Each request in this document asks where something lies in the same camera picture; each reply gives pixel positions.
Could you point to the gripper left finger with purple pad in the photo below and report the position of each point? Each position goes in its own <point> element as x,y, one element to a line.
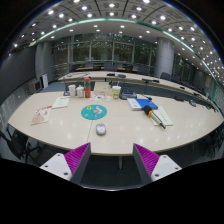
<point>69,166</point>

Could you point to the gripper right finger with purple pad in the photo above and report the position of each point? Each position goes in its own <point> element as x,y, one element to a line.
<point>151,166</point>

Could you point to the round teal mouse pad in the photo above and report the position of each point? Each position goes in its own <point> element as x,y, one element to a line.
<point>94,112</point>

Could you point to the black office chair left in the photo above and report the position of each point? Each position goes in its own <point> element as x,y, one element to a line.
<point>19,145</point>

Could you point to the pink printed booklet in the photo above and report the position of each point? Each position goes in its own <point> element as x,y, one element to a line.
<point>41,115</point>

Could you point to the pale green booklet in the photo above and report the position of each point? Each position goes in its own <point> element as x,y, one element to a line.
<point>61,102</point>

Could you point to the blue notebook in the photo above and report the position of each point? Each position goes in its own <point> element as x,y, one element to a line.
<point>144,102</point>

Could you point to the colourful sticker sheet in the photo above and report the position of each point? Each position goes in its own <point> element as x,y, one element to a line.
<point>100,98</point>

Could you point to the dark grey pouch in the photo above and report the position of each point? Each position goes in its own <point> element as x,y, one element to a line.
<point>125,96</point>

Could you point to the white jar with lid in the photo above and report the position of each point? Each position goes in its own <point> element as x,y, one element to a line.
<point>80,91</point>

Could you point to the white mug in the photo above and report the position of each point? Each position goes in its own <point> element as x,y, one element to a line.
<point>72,90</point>

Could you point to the white paper cup green print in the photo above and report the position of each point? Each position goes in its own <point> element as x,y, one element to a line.
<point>116,91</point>

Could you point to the red tall bottle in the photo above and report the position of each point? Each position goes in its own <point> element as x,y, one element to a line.
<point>87,88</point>

